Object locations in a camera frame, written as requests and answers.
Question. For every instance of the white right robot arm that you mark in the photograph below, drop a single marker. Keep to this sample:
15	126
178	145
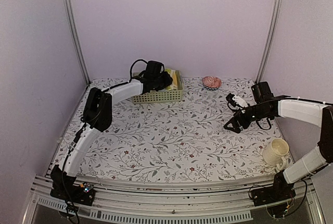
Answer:
305	124

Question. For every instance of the green perforated plastic basket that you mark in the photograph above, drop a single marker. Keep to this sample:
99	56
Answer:
164	96

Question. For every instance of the cream ribbed mug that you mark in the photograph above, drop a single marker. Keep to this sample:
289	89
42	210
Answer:
275	154

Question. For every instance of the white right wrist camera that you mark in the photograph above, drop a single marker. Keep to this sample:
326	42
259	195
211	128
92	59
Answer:
234	101

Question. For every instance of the right aluminium frame post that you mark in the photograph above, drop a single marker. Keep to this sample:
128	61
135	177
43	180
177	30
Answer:
269	40

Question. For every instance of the blue patterned bowl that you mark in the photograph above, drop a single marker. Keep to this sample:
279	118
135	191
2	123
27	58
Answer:
211	88

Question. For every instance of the green white small packet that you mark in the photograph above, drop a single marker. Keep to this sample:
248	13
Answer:
174	79

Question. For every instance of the aluminium front rail base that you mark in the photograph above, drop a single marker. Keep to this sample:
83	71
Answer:
198	202

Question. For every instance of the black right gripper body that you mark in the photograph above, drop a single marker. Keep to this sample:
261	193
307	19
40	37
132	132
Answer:
259	113

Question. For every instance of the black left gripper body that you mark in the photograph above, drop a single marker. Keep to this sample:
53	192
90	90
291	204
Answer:
162	83

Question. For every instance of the left aluminium frame post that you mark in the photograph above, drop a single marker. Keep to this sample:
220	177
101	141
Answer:
76	40

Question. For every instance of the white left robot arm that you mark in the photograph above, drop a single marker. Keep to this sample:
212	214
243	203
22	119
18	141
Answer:
97	118

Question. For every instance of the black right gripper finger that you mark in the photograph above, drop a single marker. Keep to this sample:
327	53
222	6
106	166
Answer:
235	129
231	123

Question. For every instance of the aluminium frame post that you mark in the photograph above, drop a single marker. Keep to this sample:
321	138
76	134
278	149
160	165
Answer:
76	40
269	40

